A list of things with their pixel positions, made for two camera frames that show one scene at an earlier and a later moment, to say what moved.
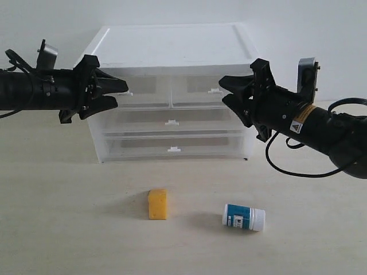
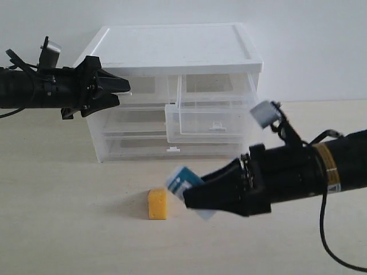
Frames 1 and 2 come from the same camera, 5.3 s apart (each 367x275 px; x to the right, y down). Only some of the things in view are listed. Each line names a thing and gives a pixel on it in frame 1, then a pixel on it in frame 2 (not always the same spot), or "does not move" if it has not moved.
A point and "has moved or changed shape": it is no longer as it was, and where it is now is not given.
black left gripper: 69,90 does not move
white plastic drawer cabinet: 174,108 does not move
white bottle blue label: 243,217 → 183,179
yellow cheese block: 157,204 does not move
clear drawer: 199,89 has moved or changed shape
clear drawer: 145,91 does not move
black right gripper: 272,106 → 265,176
